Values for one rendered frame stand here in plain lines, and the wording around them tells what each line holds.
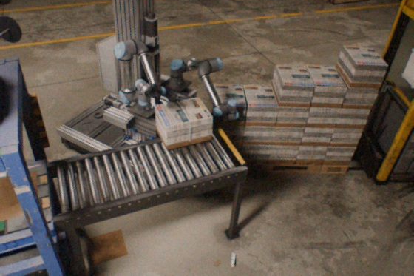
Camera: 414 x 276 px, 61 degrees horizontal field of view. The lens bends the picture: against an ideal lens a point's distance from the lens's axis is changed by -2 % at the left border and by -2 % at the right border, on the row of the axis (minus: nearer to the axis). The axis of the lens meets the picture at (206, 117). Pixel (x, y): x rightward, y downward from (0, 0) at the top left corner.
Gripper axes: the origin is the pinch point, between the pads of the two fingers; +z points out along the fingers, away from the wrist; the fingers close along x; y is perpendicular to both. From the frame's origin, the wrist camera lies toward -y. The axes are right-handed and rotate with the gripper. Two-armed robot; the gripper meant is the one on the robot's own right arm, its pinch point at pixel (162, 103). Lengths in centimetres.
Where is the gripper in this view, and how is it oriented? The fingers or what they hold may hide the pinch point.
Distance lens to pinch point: 245.8
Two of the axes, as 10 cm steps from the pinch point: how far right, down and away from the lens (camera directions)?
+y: -1.7, 8.4, 5.2
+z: 5.7, 5.2, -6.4
